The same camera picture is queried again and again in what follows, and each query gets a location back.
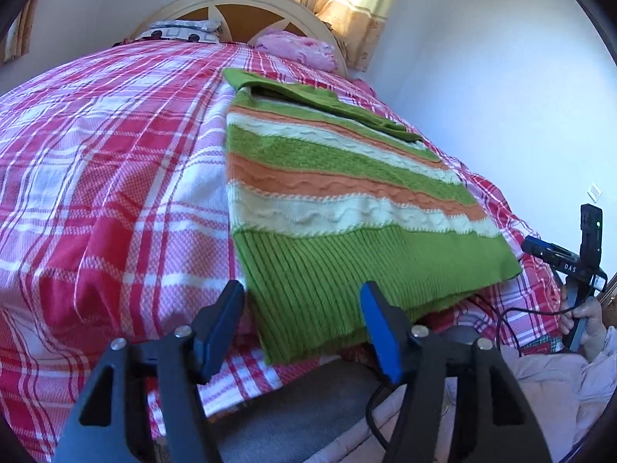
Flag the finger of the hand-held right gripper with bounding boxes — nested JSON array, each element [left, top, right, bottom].
[[521, 235, 579, 264]]

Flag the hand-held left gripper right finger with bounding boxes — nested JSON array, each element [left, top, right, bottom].
[[361, 280, 553, 463]]

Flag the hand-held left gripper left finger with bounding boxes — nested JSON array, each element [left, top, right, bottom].
[[55, 280, 246, 463]]

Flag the green striped knit sweater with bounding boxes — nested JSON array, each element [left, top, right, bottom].
[[221, 68, 524, 366]]

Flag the person's right forearm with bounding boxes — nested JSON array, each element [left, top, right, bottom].
[[581, 325, 617, 401]]

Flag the person's right hand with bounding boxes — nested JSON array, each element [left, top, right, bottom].
[[558, 288, 604, 363]]

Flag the grey cloth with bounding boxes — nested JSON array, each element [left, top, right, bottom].
[[207, 353, 392, 463]]

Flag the person's light quilted jacket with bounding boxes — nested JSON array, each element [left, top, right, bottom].
[[376, 338, 609, 463]]

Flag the red plaid bed sheet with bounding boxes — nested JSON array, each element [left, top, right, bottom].
[[0, 37, 566, 460]]

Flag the pink pillow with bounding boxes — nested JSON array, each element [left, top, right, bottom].
[[254, 31, 337, 73]]

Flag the white black patterned pillow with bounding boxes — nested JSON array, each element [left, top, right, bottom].
[[132, 19, 224, 46]]

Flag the cream arched headboard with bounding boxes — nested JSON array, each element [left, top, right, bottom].
[[129, 0, 349, 78]]

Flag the narrow yellow floral curtain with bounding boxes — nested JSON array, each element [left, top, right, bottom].
[[0, 0, 42, 64]]

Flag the black cable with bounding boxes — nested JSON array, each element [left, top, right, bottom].
[[496, 306, 566, 349], [365, 380, 402, 455]]

